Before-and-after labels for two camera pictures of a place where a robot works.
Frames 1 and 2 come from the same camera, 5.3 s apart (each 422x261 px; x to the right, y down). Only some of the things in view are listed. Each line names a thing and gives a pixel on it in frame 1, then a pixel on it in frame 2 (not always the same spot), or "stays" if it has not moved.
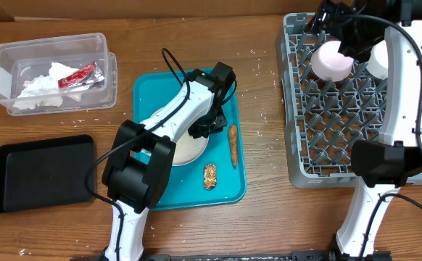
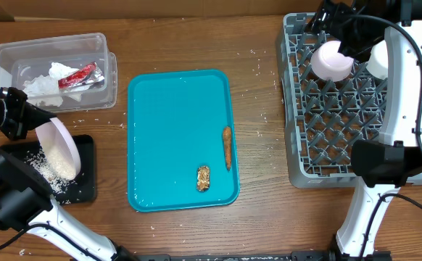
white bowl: x=378 y=64 stays
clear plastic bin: x=54 y=75 stays
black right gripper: x=360 y=52 stays
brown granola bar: x=210 y=176 → x=203 y=177
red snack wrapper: x=88 y=75 stays
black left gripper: x=197 y=132 → x=25 y=114
